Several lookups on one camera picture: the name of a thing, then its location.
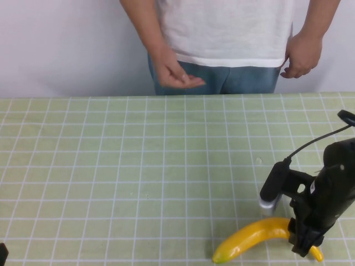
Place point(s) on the blue jeans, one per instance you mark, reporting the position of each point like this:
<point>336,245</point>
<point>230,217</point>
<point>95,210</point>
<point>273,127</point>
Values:
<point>238,80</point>

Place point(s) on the person's left forearm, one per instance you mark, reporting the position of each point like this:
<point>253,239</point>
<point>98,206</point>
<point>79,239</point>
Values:
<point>317,16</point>

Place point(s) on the person's right hand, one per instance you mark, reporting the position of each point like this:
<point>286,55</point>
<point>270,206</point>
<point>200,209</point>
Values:
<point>173,73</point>

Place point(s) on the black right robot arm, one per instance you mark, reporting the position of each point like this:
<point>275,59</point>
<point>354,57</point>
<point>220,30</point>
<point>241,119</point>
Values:
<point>342,155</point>

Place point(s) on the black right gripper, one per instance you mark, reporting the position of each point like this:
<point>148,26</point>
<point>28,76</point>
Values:
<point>324,202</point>

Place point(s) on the green checked tablecloth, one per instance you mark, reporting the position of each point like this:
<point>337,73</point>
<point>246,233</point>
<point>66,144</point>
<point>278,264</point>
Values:
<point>138,171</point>

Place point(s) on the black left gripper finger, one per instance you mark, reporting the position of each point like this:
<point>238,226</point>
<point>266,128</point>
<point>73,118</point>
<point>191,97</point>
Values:
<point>3,252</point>

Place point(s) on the person's right forearm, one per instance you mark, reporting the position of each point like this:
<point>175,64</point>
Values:
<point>144,25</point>

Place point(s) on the white t-shirt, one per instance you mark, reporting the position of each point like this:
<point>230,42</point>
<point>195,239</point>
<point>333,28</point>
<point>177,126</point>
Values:
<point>224,30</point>

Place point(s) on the yellow plastic banana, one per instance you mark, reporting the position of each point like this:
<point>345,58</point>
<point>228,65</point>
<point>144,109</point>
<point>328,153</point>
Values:
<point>249,238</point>

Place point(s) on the person's left hand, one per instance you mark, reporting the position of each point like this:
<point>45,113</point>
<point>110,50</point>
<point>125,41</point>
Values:
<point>302,56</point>

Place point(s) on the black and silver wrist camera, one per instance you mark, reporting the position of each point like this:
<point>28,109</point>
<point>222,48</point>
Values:
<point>273,185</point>

